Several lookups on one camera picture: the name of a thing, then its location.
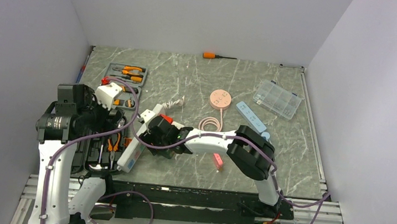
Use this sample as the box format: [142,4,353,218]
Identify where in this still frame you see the white power strip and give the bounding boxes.
[116,104,165,173]

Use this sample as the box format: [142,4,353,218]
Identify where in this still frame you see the black tool case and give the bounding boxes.
[71,111,130,175]

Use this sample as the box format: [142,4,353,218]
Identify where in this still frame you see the grey tool tray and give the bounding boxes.
[101,62,149,111]

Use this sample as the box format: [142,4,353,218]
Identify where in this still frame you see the small pink plug adapter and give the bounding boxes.
[213,153,224,171]

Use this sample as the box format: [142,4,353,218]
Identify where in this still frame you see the light blue power strip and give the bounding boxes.
[235,101,267,133]

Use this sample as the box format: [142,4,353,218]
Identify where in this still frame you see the clear plastic screw box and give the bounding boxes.
[253,80,302,120]

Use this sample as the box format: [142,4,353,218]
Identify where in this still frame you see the pink round socket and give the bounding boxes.
[209,89,232,111]

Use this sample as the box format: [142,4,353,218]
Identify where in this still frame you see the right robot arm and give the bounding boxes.
[139,116,281,217]

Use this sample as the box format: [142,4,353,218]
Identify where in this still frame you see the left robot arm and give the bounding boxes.
[28,82,123,224]

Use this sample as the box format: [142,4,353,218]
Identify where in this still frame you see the red cube adapter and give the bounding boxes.
[160,114,173,124]

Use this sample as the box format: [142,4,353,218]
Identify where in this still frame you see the blue red pen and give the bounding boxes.
[75,55,90,84]

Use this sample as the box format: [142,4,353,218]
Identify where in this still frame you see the orange pliers in case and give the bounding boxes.
[107,133,121,170]

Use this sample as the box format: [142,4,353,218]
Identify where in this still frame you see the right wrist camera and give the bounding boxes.
[136,110,158,136]

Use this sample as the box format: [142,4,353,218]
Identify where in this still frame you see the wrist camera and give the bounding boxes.
[94,77,123,111]
[136,110,158,136]

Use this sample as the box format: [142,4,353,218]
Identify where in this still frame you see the white coiled cord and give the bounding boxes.
[161,94,186,112]

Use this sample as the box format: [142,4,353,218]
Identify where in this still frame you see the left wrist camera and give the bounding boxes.
[94,77,123,111]

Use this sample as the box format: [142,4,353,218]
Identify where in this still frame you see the pink cable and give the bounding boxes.
[198,107,226,133]

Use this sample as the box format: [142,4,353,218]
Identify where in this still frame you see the orange handled screwdriver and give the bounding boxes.
[202,52,237,60]

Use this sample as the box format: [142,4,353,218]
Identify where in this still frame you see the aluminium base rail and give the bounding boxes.
[9,169,358,224]

